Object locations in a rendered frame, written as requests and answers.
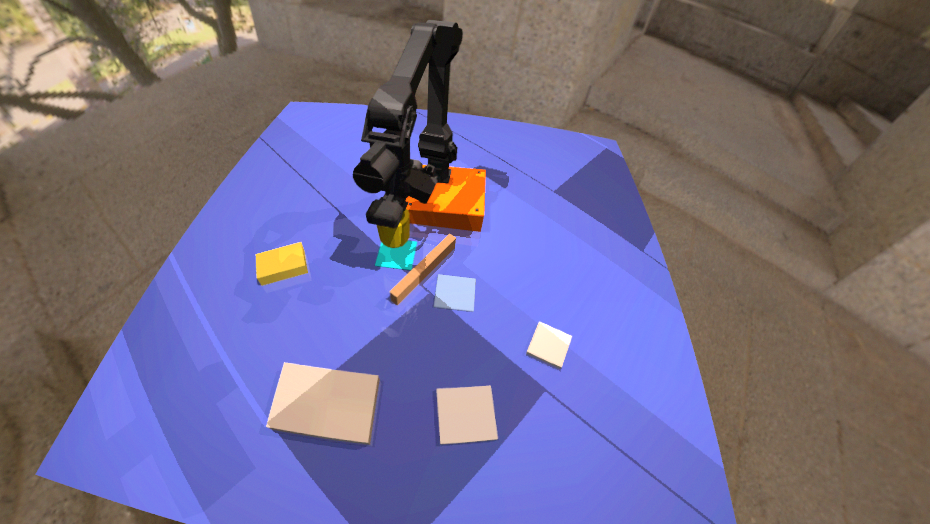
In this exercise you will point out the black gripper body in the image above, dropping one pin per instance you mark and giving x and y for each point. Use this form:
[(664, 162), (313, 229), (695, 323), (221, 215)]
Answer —
[(388, 211)]

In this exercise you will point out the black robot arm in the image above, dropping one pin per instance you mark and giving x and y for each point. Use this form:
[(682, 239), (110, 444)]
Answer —
[(393, 107)]

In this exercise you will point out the yellow rectangular block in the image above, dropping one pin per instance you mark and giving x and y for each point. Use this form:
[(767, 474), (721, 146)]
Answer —
[(281, 263)]

